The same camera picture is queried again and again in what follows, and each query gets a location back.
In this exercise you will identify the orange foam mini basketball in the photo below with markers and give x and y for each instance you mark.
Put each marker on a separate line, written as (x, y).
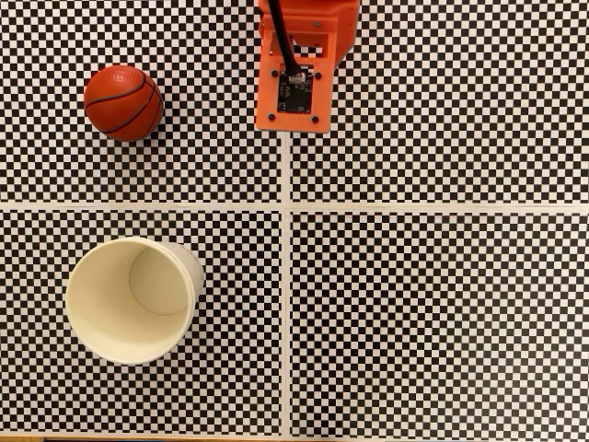
(122, 108)

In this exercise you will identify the cream paper cup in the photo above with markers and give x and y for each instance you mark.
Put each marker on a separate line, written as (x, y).
(115, 313)

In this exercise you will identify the black white checkerboard sheet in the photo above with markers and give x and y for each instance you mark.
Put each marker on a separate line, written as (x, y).
(230, 391)
(46, 161)
(437, 322)
(460, 115)

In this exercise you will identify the orange gripper camera mount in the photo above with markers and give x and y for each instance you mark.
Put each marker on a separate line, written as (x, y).
(271, 99)

